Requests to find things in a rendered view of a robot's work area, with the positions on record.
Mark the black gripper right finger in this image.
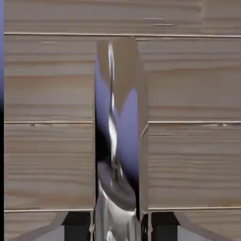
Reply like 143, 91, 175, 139
150, 211, 229, 241

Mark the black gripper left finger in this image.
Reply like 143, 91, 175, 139
16, 211, 94, 241

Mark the shiny curved metal handle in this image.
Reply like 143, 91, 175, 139
93, 35, 150, 241

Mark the light wood cabinet door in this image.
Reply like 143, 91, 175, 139
3, 33, 241, 124
3, 121, 241, 211

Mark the light wood cabinet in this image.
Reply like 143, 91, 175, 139
3, 0, 241, 241

